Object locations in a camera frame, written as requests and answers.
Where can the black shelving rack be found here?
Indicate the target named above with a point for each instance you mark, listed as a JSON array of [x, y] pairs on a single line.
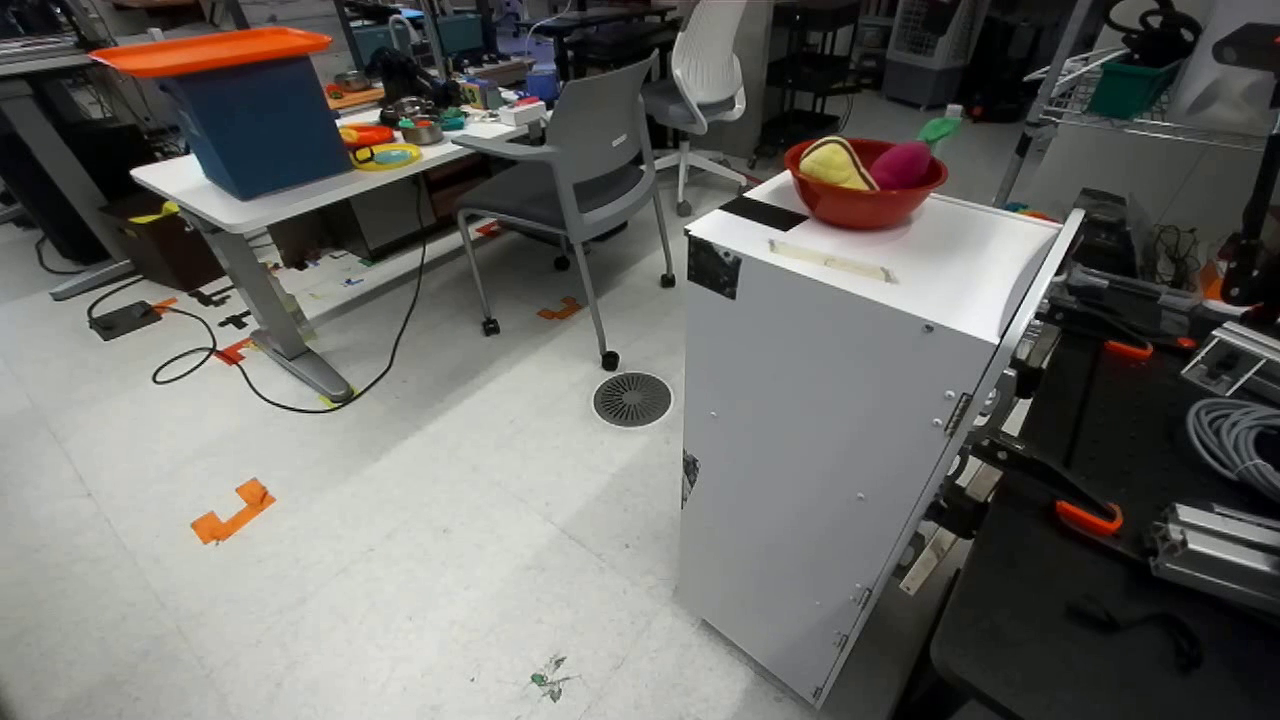
[[806, 64]]

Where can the grey desk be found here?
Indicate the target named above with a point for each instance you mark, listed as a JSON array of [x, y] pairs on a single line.
[[41, 145]]

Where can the red plastic bowl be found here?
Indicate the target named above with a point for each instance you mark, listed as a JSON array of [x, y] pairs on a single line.
[[865, 206]]

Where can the black power brick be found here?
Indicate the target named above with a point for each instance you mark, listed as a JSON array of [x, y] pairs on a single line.
[[125, 320]]

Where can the white office chair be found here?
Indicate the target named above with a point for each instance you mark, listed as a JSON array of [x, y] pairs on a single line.
[[705, 64]]

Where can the green bin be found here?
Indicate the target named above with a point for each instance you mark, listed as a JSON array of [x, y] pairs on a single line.
[[1130, 88]]

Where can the yellow orange toys pile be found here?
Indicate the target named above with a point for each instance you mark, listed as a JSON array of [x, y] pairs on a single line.
[[383, 145]]

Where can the orange bracket-shaped floor tape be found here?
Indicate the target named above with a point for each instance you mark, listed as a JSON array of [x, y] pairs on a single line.
[[230, 515]]

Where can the black perforated breadboard table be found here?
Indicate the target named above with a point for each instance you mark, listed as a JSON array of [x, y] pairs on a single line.
[[1066, 642]]

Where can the aluminium extrusion bar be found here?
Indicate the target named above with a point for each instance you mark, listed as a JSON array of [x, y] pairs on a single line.
[[1223, 555]]

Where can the magenta beetroot plushie green leaves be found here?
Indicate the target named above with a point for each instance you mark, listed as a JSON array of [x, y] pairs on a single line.
[[903, 164]]

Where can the blue storage bin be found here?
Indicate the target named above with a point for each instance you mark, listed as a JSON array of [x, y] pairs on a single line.
[[262, 132]]

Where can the white toy cabinet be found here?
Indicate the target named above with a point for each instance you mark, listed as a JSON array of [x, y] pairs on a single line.
[[824, 441]]

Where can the grey mesh chair on casters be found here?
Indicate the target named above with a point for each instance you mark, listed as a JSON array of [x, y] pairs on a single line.
[[603, 132]]

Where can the small orange floor tape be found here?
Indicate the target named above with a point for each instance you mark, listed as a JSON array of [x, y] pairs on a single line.
[[235, 351], [560, 310]]

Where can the white framed black square plate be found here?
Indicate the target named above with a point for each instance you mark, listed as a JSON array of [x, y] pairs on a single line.
[[1235, 361]]

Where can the small white box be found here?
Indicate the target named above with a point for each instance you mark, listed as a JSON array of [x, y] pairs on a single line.
[[522, 114]]

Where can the black hex key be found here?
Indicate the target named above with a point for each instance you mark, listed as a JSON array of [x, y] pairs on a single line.
[[1173, 632]]

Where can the orange bin lid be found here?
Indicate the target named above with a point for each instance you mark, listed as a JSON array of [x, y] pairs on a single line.
[[213, 49]]

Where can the black tripod stand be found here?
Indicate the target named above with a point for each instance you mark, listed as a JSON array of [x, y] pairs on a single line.
[[1253, 203]]

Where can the yellow striped plushie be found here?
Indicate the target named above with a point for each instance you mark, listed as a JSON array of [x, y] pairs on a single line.
[[834, 164]]

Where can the white desk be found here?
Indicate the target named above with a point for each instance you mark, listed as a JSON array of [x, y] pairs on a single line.
[[203, 192]]

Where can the round grey floor drain cover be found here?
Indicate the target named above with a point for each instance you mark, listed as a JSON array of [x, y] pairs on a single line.
[[634, 397]]

